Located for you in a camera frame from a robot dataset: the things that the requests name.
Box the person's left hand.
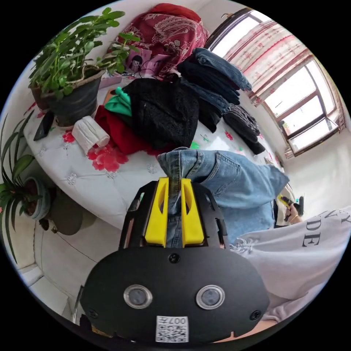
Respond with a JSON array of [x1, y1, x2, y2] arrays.
[[212, 319, 279, 343]]

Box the potted long-leaf plant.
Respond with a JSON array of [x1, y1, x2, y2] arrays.
[[0, 109, 53, 264]]

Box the white rolled cloth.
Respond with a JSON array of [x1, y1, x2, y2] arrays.
[[71, 115, 110, 156]]

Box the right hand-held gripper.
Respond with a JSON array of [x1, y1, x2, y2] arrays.
[[277, 193, 305, 217]]

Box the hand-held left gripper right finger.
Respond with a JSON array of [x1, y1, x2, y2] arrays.
[[181, 177, 205, 248]]

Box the red patterned blanket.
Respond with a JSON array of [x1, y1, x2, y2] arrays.
[[117, 3, 211, 79]]

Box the large potted green plant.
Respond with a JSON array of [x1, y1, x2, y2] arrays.
[[28, 7, 142, 128]]

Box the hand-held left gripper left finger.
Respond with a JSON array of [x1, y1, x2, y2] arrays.
[[144, 177, 170, 248]]

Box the pink printed box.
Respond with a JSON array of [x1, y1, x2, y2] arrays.
[[125, 49, 171, 78]]

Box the small potted plant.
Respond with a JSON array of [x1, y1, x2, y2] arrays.
[[28, 81, 51, 111]]

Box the bed with white floral quilt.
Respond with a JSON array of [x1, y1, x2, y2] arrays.
[[23, 20, 286, 231]]

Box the black phone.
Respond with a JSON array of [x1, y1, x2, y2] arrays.
[[33, 110, 55, 142]]

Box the person's right hand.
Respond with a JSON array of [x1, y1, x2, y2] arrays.
[[286, 205, 303, 223]]

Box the person's body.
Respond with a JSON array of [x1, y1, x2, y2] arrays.
[[230, 205, 351, 325]]

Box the pile of clothes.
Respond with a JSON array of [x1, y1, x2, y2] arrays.
[[94, 48, 267, 158]]

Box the red and white curtain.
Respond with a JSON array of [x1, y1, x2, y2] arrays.
[[222, 18, 315, 107]]

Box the blue jeans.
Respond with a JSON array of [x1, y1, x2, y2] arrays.
[[157, 148, 290, 249]]

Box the window with brown frame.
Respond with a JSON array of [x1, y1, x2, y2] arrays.
[[204, 7, 346, 160]]

